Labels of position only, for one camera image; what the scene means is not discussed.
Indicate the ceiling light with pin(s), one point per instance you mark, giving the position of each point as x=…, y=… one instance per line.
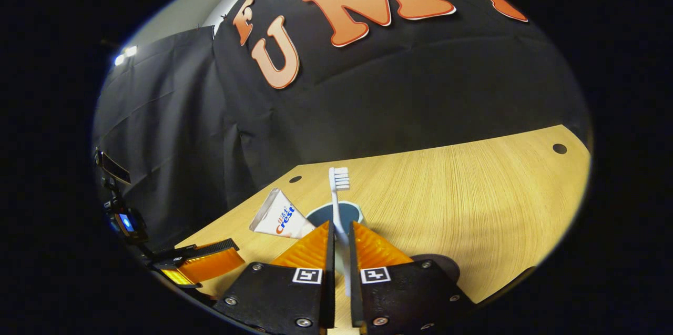
x=126, y=54

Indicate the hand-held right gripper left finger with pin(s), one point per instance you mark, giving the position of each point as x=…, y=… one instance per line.
x=278, y=298

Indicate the white toothpaste tube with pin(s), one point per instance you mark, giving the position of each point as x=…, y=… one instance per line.
x=278, y=216

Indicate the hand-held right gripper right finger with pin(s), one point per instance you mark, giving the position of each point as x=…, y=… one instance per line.
x=405, y=298

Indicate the wooden desktop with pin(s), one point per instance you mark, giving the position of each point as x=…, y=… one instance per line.
x=473, y=198

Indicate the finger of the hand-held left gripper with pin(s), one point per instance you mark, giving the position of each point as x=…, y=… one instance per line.
x=210, y=267
x=215, y=246

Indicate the black backdrop cloth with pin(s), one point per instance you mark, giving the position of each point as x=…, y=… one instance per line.
x=394, y=88

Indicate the white toothbrush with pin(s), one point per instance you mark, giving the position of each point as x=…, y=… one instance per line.
x=336, y=203

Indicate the dark round coaster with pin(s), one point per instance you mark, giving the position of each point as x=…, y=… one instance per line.
x=447, y=266

